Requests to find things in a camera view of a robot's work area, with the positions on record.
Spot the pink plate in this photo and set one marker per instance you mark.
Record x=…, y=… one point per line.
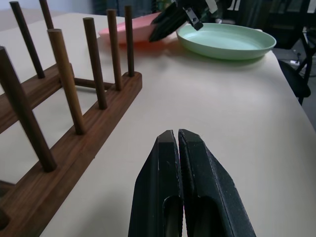
x=138, y=29

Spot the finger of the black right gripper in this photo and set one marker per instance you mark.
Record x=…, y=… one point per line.
x=165, y=30
x=170, y=14

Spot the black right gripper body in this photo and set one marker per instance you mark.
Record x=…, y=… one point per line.
x=195, y=10

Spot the dark wooden dish rack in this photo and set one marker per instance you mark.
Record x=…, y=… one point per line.
x=81, y=145

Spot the black chair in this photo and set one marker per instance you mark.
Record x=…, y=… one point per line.
x=296, y=81

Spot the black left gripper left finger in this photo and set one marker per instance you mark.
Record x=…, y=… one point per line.
x=153, y=197

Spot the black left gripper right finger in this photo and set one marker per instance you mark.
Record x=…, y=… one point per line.
x=212, y=197

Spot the green plate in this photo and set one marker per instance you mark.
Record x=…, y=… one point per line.
x=222, y=42

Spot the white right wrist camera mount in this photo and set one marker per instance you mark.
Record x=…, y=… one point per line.
x=212, y=5

